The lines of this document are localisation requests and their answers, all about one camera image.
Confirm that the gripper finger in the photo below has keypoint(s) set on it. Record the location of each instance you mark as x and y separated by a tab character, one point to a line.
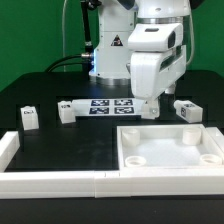
154	106

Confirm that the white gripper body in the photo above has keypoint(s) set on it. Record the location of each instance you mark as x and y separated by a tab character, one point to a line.
158	58

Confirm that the white square tabletop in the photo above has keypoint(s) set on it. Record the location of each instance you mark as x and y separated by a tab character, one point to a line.
168	146

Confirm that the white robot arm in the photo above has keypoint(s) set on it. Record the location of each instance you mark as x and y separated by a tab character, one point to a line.
117	21

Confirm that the white U-shaped fence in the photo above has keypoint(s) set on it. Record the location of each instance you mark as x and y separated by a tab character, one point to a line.
119	183

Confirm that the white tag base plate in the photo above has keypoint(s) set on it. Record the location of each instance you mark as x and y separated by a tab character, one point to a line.
107	107

